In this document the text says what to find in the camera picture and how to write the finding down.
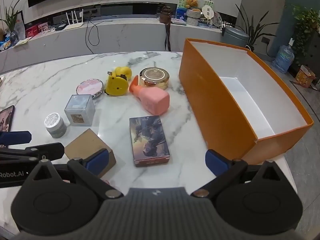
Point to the green vine plant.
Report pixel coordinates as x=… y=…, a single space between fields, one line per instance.
x=307 y=23

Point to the brown leather camera bag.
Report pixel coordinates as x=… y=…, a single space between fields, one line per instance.
x=165 y=15

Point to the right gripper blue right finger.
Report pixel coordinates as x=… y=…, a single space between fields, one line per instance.
x=225 y=170

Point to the smartphone on table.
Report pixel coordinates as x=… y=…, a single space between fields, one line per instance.
x=6 y=117

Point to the orange cardboard storage box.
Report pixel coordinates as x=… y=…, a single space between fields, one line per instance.
x=243 y=108

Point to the teddy bear plush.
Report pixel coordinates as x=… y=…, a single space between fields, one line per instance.
x=192 y=5

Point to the green illustrated poster board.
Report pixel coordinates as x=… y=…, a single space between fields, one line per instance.
x=184 y=5

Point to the left potted grass plant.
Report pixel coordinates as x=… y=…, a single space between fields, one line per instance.
x=11 y=16

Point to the small grey glitter jar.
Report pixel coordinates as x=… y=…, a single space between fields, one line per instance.
x=55 y=125

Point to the long-leaf potted plant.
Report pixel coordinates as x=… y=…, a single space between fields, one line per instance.
x=254 y=31

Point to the pink round compact mirror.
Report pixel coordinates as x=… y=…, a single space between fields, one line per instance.
x=93 y=87

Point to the illustrated card box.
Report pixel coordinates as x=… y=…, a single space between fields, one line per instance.
x=149 y=145

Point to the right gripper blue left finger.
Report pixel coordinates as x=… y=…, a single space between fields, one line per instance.
x=87 y=171

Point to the yellow bulb squeeze bottle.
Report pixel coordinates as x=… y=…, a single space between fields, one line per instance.
x=125 y=71

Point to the white marble tv console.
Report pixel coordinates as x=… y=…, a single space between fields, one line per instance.
x=96 y=37

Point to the clear acrylic cube box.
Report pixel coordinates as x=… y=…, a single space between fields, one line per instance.
x=80 y=110

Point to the red gift box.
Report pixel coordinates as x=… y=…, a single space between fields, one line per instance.
x=32 y=31

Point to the blue water jug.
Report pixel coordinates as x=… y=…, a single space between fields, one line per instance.
x=284 y=57

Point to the brown cardboard box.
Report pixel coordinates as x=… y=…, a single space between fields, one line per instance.
x=86 y=145

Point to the small orange gift box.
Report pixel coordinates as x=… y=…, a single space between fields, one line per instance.
x=305 y=76

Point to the yellow tape measure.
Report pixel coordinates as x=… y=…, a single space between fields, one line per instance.
x=117 y=84

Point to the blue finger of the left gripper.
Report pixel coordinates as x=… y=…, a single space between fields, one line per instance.
x=15 y=138

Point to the pink spray bottle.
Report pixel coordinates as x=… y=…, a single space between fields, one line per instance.
x=153 y=99

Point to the round paper fan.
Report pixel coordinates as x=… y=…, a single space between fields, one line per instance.
x=208 y=12

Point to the grey pedal trash bin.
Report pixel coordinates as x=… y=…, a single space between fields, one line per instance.
x=233 y=36

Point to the white wifi router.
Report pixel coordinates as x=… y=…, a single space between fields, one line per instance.
x=75 y=22

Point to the gold round compact case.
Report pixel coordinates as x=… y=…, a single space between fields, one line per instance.
x=154 y=77

